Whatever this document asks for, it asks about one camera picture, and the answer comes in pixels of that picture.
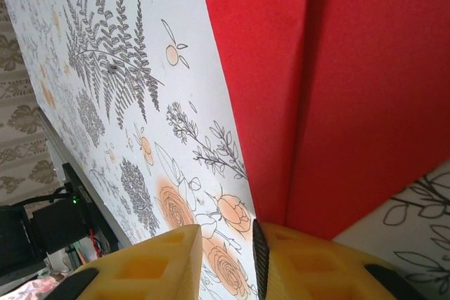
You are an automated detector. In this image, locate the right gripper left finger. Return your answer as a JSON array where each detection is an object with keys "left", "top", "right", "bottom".
[{"left": 45, "top": 223, "right": 204, "bottom": 300}]

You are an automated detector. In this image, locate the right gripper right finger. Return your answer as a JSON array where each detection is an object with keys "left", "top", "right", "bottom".
[{"left": 252, "top": 220, "right": 423, "bottom": 300}]

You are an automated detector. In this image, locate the pink floral cloth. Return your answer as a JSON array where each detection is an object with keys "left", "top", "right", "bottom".
[{"left": 0, "top": 271, "right": 77, "bottom": 300}]

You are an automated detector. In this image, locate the thin red wire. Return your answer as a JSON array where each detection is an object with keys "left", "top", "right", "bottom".
[{"left": 87, "top": 228, "right": 105, "bottom": 257}]

